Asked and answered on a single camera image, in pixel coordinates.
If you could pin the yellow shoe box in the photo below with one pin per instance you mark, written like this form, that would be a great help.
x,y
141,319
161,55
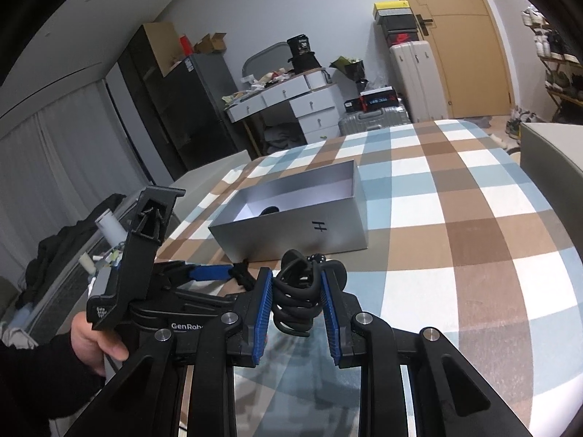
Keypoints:
x,y
391,10

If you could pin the white bottle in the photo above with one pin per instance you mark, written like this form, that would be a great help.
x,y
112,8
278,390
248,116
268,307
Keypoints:
x,y
109,227

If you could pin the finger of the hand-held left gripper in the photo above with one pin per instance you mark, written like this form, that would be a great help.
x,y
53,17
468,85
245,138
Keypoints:
x,y
209,273
218,299

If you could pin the desk clutter pile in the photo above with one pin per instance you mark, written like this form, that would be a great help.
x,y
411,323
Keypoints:
x,y
259,84

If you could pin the white desk with drawers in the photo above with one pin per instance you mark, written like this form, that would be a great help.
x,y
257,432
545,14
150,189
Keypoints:
x,y
314,109

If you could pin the silver grey box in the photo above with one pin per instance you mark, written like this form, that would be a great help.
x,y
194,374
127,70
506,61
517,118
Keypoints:
x,y
291,236

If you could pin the black wrapped bouquet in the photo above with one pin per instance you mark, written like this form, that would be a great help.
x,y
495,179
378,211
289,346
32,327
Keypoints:
x,y
350,70

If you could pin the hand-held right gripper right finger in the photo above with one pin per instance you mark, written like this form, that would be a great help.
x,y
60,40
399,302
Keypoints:
x,y
331,318

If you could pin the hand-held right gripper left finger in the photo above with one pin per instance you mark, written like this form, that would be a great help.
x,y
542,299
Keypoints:
x,y
260,318

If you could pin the white upright suitcase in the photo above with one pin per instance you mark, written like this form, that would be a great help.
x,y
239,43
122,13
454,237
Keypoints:
x,y
419,82

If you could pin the silver suitcase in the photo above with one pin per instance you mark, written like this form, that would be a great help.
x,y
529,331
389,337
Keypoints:
x,y
373,120

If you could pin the dark wardrobe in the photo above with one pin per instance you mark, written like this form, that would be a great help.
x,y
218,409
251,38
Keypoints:
x,y
136,100

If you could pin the grey arched mirror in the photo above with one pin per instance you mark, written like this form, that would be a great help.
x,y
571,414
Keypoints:
x,y
264,61

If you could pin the person's left forearm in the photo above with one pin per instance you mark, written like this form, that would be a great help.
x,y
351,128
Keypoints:
x,y
41,382

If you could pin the wooden door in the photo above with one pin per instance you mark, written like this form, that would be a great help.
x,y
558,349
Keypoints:
x,y
464,54

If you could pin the grey upholstered bench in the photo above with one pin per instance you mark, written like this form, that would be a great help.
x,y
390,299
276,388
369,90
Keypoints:
x,y
209,168
551,154

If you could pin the white curtain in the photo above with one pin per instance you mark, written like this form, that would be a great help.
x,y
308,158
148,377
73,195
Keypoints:
x,y
54,168

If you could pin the black and red shoe box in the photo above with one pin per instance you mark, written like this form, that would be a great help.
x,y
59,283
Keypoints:
x,y
403,38

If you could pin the shoe rack with shoes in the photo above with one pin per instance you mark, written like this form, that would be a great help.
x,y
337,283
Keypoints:
x,y
551,41

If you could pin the black clothing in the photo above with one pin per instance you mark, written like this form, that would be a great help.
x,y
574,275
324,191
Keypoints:
x,y
63,246

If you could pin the tall cardboard sheet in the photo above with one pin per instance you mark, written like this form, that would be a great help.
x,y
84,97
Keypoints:
x,y
164,45

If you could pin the black fridge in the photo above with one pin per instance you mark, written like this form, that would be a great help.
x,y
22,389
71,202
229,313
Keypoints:
x,y
200,109

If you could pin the small black box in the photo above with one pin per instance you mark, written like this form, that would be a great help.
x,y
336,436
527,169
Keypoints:
x,y
352,106

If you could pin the open cardboard box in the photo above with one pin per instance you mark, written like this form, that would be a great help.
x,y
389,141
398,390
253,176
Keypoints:
x,y
210,43

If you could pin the grey bag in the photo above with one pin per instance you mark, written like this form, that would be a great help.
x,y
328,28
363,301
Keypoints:
x,y
282,139

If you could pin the person's left hand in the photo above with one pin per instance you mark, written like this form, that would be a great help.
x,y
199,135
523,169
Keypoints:
x,y
91,346

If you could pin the pile of floor shoes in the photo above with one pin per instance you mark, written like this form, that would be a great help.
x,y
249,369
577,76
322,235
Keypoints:
x,y
514,123

